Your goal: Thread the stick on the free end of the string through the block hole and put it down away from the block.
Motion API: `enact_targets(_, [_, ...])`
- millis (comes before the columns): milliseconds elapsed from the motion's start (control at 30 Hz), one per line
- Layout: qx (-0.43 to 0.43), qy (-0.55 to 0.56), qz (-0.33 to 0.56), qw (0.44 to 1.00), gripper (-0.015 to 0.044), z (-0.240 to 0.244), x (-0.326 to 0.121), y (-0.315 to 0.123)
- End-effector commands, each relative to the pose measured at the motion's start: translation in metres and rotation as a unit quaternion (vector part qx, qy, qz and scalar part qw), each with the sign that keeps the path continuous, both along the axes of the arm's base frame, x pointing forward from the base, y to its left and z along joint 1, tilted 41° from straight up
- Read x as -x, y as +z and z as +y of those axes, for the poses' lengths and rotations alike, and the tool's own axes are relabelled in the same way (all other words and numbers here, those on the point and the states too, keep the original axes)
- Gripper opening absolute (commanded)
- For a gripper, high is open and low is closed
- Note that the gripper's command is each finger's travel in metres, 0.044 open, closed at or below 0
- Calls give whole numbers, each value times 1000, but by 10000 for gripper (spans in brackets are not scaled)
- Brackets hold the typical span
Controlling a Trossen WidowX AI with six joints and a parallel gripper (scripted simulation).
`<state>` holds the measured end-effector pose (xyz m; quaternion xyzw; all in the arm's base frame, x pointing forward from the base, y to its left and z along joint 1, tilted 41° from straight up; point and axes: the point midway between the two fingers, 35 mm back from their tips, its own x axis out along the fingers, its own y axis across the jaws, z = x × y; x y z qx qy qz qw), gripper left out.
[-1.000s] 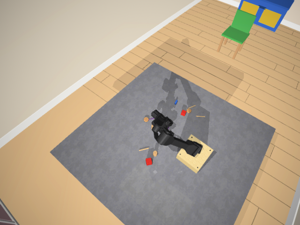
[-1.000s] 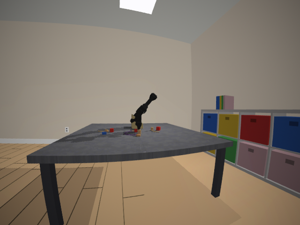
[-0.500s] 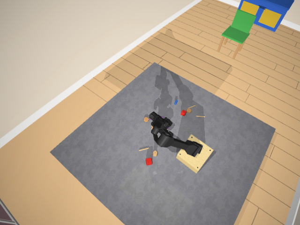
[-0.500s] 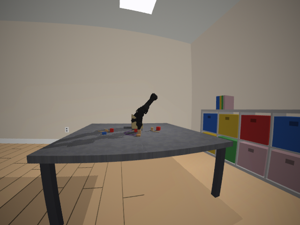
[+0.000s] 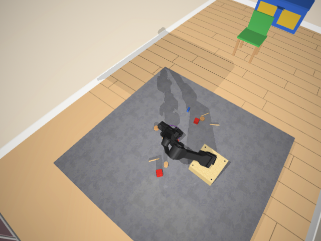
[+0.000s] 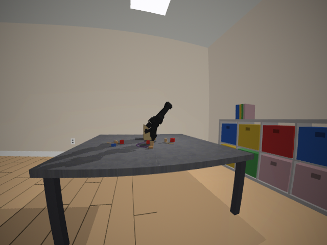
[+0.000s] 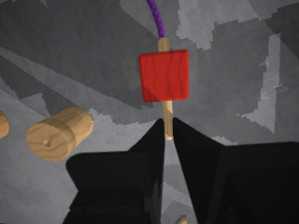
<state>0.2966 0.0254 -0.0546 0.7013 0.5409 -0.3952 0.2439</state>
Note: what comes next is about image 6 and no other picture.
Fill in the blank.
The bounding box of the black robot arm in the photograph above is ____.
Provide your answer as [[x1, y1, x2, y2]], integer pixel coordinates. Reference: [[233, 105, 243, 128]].
[[145, 102, 172, 134]]

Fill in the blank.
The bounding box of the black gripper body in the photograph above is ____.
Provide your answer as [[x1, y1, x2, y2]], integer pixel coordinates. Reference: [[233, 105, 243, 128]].
[[150, 127, 157, 137]]

